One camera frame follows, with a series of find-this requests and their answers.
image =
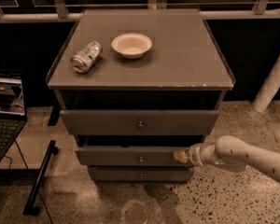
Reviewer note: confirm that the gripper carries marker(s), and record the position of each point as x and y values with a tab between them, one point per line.
195	154

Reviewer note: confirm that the grey drawer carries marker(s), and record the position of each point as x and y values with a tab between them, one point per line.
139	122
129	156
140	174

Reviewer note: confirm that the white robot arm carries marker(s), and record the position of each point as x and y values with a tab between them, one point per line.
232	154

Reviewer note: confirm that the grey bottom drawer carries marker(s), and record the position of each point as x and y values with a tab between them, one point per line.
140	174

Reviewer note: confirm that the grey drawer cabinet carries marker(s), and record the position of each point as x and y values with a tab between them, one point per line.
183	70

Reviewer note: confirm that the grey top drawer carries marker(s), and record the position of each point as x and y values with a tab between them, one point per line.
139	122

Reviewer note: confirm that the white paper bowl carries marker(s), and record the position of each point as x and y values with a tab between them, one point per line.
131	45

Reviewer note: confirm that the crushed soda can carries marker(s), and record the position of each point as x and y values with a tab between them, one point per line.
87	57

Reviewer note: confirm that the black laptop stand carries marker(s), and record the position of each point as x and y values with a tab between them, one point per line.
28	175

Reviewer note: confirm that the black laptop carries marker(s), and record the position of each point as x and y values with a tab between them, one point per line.
12	109

